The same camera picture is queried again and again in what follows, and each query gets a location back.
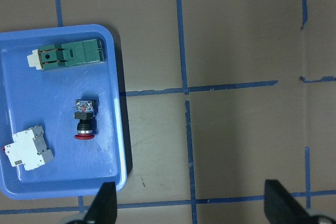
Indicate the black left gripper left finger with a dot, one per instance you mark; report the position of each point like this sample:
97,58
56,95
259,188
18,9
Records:
104,206

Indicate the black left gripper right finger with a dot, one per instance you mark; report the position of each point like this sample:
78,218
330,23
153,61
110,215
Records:
280,206

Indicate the red emergency stop button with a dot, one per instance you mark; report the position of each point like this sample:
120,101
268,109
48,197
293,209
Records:
85,113

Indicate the blue plastic tray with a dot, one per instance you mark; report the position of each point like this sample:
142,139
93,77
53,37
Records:
32,97

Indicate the white grey circuit breaker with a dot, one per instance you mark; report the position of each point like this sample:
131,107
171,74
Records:
29,149

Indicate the green electrical switch module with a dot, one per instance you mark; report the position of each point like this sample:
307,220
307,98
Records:
66,55

